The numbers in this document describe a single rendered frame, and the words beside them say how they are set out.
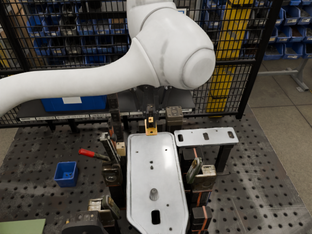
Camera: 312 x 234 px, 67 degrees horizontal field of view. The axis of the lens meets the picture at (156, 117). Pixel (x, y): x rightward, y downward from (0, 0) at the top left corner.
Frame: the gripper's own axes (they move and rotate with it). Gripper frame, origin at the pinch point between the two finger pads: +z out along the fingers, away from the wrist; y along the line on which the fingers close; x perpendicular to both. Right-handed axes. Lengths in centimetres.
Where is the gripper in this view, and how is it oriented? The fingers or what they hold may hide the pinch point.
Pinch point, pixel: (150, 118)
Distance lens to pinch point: 77.0
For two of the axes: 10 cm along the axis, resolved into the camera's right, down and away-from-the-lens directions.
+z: -0.1, 7.2, 6.9
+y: 10.0, -0.6, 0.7
